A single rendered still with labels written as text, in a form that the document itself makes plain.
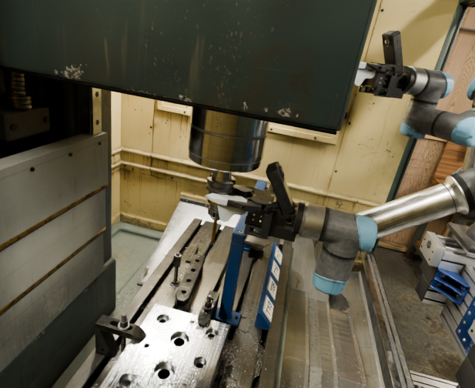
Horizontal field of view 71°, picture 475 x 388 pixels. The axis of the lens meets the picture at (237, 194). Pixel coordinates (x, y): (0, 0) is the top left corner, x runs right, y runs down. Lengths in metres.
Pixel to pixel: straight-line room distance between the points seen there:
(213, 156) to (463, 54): 3.10
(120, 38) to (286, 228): 0.48
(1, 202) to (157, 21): 0.50
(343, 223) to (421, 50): 1.14
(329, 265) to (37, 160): 0.70
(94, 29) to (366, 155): 1.38
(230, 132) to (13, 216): 0.52
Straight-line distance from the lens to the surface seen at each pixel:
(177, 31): 0.58
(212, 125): 0.62
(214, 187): 0.71
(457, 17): 1.76
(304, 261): 1.76
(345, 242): 0.72
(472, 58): 3.59
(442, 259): 1.59
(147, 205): 2.08
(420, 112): 1.13
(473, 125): 1.06
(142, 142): 1.94
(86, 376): 1.03
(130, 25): 0.62
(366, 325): 1.69
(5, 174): 0.83
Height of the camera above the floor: 1.71
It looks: 24 degrees down
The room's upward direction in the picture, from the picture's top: 9 degrees clockwise
